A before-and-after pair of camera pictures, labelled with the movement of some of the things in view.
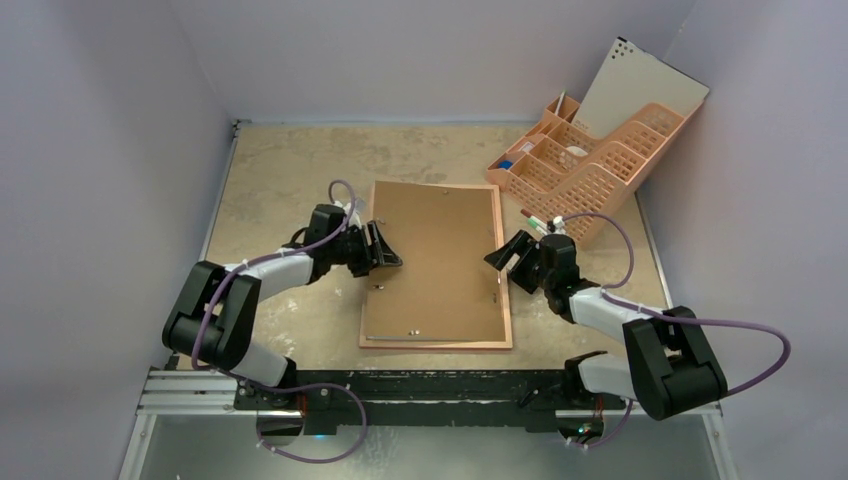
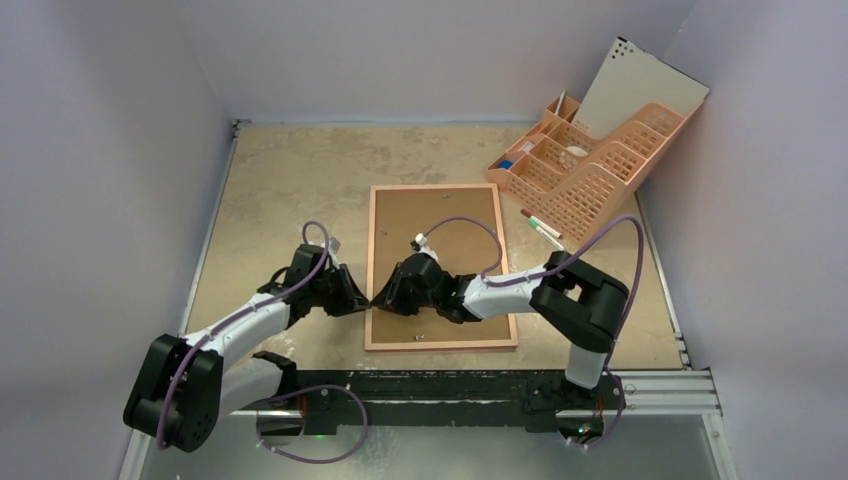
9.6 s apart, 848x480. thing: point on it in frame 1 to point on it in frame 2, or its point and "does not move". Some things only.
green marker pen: [533, 223] does not move
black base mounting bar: [328, 398] does not move
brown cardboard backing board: [444, 289] does not move
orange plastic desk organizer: [558, 170] does not move
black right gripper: [525, 262] to [407, 287]
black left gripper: [384, 256] to [351, 300]
